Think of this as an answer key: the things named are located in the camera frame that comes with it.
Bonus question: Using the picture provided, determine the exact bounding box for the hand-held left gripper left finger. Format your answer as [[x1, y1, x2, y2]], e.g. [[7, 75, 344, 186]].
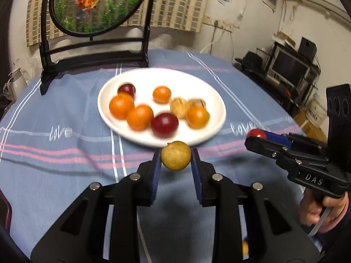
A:
[[30, 148, 162, 263]]

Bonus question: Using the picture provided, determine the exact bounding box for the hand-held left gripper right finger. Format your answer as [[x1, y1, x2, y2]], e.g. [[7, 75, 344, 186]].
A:
[[191, 147, 321, 263]]

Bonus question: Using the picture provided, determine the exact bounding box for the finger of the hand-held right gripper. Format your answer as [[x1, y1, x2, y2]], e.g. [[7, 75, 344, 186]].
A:
[[265, 131, 329, 161], [245, 136, 302, 174]]

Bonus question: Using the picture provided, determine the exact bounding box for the red cherry tomato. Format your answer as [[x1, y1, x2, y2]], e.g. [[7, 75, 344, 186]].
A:
[[247, 128, 267, 141]]

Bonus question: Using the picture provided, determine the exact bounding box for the tan longan fruit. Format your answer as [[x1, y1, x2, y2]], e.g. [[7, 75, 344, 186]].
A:
[[161, 141, 192, 172]]

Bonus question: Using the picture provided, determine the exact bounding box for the white oval plate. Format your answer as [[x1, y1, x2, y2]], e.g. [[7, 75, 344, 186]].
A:
[[97, 68, 227, 147]]

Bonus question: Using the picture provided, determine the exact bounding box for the large red plum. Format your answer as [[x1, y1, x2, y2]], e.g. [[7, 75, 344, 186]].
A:
[[150, 112, 179, 138]]

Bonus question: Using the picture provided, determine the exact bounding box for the yellow-orange tomato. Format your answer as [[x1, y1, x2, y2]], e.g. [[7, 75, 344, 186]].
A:
[[186, 106, 211, 129]]

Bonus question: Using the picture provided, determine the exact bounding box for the orange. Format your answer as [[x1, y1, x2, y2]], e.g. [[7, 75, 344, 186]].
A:
[[109, 92, 135, 120], [126, 104, 154, 131], [152, 86, 172, 104]]

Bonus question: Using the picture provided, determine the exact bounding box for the brown passion fruit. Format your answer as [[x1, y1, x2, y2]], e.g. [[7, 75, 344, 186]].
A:
[[188, 98, 207, 109]]

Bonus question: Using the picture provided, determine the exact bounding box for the dark red plum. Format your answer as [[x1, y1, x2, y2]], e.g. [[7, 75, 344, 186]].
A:
[[117, 84, 136, 98]]

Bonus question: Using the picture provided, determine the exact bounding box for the person's right hand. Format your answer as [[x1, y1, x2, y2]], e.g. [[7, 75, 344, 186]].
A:
[[298, 189, 350, 233]]

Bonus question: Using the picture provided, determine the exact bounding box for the cardboard box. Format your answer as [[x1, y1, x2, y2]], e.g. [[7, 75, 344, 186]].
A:
[[292, 110, 319, 135]]

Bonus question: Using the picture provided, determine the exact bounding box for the white plastic bucket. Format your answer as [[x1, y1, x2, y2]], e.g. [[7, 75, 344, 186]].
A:
[[308, 99, 328, 128]]

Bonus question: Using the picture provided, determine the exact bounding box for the black media stand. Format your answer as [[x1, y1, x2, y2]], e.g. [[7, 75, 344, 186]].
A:
[[234, 51, 321, 116]]

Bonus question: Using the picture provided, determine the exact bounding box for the black computer monitor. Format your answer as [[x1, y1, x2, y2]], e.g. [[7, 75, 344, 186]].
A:
[[267, 42, 313, 87]]

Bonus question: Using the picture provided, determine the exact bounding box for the black hat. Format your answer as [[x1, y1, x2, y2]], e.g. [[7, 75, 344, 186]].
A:
[[243, 51, 268, 69]]

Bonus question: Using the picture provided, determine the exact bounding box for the blue plaid tablecloth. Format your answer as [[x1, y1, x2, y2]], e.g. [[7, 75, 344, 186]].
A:
[[0, 49, 330, 263]]

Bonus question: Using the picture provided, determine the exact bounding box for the black speaker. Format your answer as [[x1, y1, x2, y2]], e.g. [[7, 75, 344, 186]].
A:
[[298, 36, 318, 61]]

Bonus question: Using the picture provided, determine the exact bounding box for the white power strip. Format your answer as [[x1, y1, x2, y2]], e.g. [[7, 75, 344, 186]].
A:
[[212, 19, 233, 32]]

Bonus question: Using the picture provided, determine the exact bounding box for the checked beige curtain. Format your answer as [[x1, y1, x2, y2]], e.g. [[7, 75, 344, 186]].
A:
[[26, 0, 213, 47]]

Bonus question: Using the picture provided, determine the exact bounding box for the white kettle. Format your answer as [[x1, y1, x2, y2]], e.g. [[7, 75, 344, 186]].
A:
[[3, 67, 29, 99]]

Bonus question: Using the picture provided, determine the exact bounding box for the round goldfish screen black stand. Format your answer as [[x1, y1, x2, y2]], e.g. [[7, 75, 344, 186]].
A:
[[39, 0, 159, 96]]

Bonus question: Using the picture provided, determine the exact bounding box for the white strap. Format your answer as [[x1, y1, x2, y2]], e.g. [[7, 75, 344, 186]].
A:
[[307, 207, 331, 236]]

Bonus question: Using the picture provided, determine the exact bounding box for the white power cable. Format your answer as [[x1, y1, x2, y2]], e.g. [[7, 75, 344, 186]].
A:
[[201, 29, 223, 54]]

